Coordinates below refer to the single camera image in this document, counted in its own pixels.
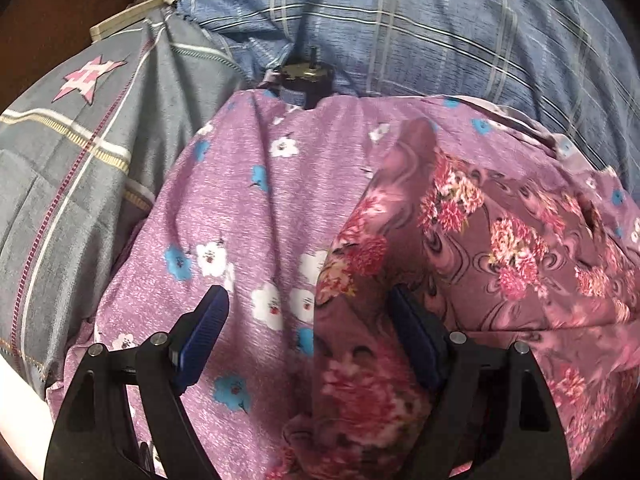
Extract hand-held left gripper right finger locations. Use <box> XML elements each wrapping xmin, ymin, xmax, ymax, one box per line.
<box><xmin>389</xmin><ymin>285</ymin><xmax>573</xmax><ymax>480</ymax></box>

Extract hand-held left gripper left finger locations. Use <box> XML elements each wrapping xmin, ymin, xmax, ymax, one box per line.
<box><xmin>44</xmin><ymin>285</ymin><xmax>231</xmax><ymax>480</ymax></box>

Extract mauve floral garment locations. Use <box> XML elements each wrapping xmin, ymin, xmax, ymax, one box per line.
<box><xmin>265</xmin><ymin>117</ymin><xmax>640</xmax><ymax>480</ymax></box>

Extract purple flowered bedsheet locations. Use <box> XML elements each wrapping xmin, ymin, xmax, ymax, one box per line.
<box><xmin>47</xmin><ymin>87</ymin><xmax>640</xmax><ymax>480</ymax></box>

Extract grey pillow with pink star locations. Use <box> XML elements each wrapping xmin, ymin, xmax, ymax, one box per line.
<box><xmin>0</xmin><ymin>7</ymin><xmax>246</xmax><ymax>401</ymax></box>

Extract small black device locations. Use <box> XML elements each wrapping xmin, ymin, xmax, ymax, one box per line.
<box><xmin>272</xmin><ymin>46</ymin><xmax>335</xmax><ymax>110</ymax></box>

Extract blue plaid quilt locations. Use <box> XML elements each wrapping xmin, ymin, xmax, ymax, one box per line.
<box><xmin>177</xmin><ymin>0</ymin><xmax>640</xmax><ymax>186</ymax></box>

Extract white flat box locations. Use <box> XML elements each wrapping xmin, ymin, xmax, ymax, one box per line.
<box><xmin>90</xmin><ymin>0</ymin><xmax>161</xmax><ymax>41</ymax></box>

